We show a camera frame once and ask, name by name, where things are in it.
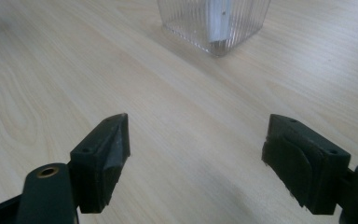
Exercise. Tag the white pen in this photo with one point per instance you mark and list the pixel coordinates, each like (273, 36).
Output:
(219, 21)

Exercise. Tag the clear ribbed plastic container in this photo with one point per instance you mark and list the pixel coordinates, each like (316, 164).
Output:
(186, 18)

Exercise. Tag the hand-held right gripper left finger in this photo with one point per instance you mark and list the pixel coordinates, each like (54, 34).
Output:
(96, 174)

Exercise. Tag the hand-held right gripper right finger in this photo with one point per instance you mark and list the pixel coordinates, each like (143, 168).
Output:
(310, 177)

